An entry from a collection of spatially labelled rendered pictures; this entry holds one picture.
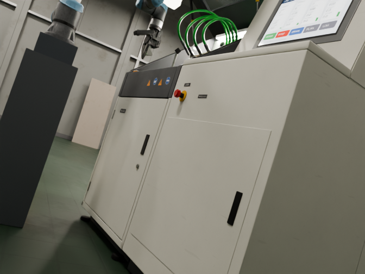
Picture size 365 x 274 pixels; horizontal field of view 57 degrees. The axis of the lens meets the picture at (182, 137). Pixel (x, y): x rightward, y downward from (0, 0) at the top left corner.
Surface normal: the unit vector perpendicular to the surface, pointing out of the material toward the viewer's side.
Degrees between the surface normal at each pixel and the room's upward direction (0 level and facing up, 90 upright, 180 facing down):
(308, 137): 90
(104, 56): 90
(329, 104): 90
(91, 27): 90
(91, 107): 81
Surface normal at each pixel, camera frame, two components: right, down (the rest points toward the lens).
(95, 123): 0.45, -0.07
